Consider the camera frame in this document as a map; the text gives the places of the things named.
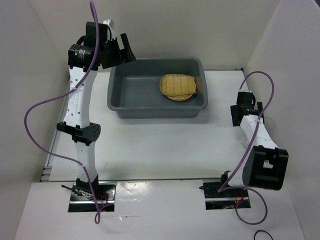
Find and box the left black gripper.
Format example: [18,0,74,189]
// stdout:
[99,33,135,69]

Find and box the clear plastic cup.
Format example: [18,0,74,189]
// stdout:
[264,116,276,131]

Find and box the woven bamboo tray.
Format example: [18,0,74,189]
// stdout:
[159,74,197,96]

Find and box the tan plate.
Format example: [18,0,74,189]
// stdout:
[167,95,192,102]
[166,93,194,101]

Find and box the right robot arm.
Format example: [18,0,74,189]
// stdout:
[219,91,289,197]

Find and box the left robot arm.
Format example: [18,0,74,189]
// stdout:
[56,19,136,200]

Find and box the grey plastic bin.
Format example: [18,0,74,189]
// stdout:
[107,57,208,119]

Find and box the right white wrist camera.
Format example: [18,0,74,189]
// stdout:
[239,89,253,94]

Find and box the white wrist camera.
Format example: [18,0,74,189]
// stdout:
[239,89,253,94]
[102,18,115,33]

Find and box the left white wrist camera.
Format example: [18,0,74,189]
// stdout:
[102,18,115,33]

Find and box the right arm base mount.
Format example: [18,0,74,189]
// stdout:
[199,178,251,210]

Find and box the black cable loop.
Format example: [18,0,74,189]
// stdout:
[254,230,274,240]

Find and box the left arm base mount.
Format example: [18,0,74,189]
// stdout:
[61,181,117,213]

